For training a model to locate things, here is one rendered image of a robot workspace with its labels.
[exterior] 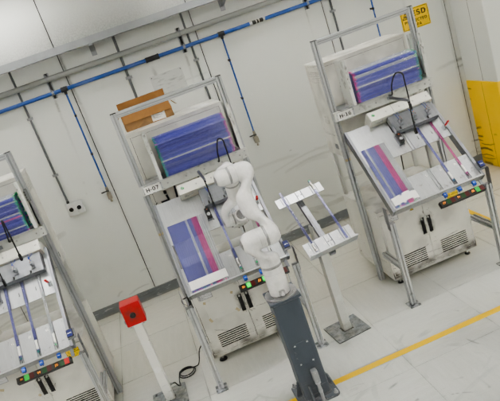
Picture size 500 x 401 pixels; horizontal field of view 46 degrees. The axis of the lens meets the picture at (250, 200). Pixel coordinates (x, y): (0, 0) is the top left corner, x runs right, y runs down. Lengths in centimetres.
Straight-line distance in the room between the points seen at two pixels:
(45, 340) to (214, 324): 113
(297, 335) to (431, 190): 140
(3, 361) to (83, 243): 195
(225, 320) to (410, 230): 149
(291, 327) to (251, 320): 87
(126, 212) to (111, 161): 50
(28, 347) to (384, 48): 317
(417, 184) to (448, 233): 64
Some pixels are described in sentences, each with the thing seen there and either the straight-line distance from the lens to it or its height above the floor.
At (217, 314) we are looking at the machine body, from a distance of 418.
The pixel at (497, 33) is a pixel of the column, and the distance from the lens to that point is 597.
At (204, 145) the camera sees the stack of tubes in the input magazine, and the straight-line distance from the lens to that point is 397.
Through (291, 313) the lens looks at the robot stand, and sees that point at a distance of 338.
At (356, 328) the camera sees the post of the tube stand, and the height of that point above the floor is 1.
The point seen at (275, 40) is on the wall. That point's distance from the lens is 560.
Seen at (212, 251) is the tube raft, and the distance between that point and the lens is 383.
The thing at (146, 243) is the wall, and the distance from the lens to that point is 566.
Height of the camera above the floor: 222
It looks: 17 degrees down
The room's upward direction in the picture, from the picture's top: 19 degrees counter-clockwise
